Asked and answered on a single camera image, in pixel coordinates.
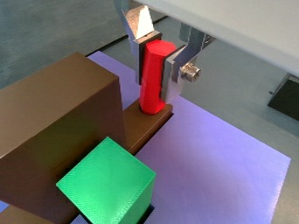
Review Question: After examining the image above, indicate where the black angled bracket holder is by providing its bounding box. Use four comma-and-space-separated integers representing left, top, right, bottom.
267, 73, 299, 121

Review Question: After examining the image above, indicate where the green block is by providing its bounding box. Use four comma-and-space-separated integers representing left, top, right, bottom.
56, 137, 156, 224

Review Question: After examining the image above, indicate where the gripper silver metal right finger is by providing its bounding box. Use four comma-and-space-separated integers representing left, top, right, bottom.
161, 24, 214, 103

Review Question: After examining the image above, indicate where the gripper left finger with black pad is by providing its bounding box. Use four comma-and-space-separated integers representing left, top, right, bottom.
113, 0, 161, 84

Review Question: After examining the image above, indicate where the brown L-shaped block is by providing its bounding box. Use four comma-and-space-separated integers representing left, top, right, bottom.
0, 52, 173, 224

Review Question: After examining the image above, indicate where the purple board block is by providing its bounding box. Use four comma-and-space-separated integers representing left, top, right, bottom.
85, 53, 289, 224

